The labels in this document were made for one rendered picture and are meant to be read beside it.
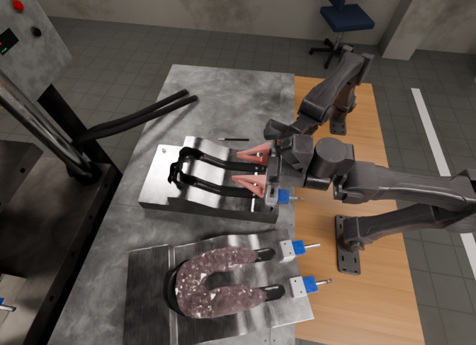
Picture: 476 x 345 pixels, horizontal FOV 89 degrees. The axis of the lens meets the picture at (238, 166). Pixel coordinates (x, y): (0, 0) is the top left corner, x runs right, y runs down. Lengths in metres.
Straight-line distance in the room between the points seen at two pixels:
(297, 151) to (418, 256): 1.70
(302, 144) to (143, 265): 0.57
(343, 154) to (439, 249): 1.74
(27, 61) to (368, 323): 1.35
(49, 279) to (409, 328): 1.13
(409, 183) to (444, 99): 2.67
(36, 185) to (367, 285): 1.29
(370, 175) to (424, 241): 1.60
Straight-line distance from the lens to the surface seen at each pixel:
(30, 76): 1.10
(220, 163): 0.92
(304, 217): 0.94
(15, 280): 1.08
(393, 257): 1.02
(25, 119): 0.92
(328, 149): 0.47
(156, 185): 0.94
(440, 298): 2.06
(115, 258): 0.96
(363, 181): 0.54
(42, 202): 1.21
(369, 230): 0.79
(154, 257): 0.79
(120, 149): 2.29
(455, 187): 0.63
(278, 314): 0.80
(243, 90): 1.33
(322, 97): 0.72
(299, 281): 0.79
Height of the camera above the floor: 1.65
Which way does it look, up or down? 57 degrees down
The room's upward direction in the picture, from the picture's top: straight up
